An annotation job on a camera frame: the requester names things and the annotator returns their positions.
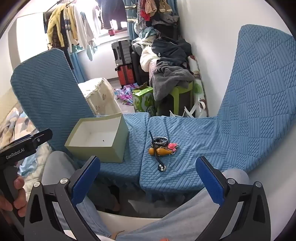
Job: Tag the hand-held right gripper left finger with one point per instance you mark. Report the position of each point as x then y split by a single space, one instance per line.
84 183

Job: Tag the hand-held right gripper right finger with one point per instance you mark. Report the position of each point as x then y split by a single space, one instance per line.
211 183

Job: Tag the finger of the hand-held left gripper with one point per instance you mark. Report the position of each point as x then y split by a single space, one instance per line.
38 139

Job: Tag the pale green box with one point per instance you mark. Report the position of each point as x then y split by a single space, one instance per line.
99 153

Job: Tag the pink hair clip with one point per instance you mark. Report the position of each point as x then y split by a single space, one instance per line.
173 146

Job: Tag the orange gourd pendant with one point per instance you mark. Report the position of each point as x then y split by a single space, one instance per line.
159 151

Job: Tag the person's left hand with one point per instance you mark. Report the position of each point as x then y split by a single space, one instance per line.
20 192

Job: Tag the printed blanket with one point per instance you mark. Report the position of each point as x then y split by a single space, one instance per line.
13 139

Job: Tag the person's right leg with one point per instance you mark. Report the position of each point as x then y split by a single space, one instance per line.
185 217

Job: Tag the white carrier bag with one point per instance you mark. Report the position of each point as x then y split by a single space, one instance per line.
192 111

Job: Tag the cream lace covered cabinet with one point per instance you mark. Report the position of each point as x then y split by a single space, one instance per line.
100 97

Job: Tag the blue quilted blanket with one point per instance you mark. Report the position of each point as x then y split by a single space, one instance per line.
249 111

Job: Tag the blue curtain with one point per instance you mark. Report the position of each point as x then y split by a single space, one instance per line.
77 64

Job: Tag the green plastic stool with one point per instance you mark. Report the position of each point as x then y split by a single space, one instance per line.
182 97

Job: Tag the floral printed board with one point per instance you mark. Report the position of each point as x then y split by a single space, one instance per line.
198 90

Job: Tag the colourful crumpled cloth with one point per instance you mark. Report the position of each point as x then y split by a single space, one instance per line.
124 92

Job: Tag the green printed carton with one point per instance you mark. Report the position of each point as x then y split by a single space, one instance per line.
143 99

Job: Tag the red suitcase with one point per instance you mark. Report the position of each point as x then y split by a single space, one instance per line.
126 74

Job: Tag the yellow cardigan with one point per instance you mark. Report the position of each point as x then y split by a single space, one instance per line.
57 25

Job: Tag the grey suitcase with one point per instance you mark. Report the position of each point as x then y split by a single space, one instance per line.
121 52

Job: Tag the black suitcase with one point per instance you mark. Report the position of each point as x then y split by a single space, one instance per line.
136 67

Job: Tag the white hanging shirts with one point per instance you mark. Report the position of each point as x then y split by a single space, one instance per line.
86 25

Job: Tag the pile of clothes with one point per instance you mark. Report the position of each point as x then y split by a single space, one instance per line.
166 60

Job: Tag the dark hanging garment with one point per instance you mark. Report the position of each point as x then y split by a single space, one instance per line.
113 14

